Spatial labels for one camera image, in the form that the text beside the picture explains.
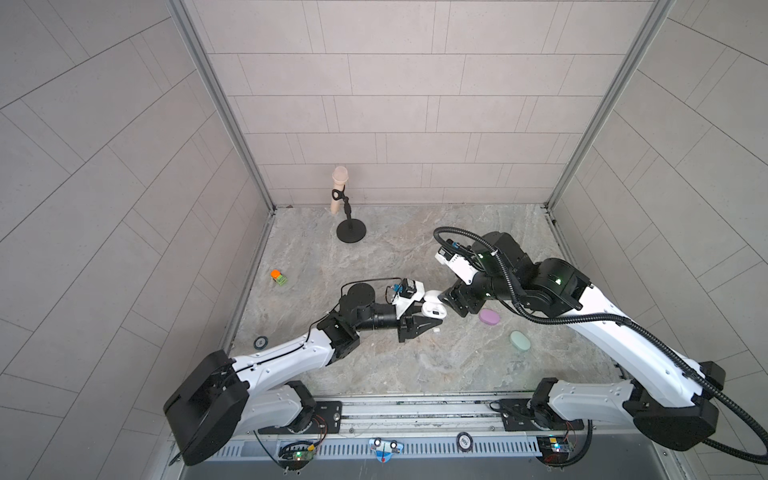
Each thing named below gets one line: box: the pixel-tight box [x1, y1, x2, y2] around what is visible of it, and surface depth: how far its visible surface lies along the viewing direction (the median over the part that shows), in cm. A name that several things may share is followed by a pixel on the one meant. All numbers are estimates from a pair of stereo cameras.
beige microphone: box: [330, 166, 349, 214], surface depth 91 cm
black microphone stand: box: [332, 185, 367, 243], surface depth 110 cm
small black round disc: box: [456, 432, 474, 453], surface depth 69 cm
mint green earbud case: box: [509, 330, 531, 351], surface depth 84 cm
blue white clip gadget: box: [368, 437, 404, 463], surface depth 67 cm
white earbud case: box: [421, 290, 447, 319], surface depth 66 cm
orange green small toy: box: [269, 269, 288, 286], surface depth 96 cm
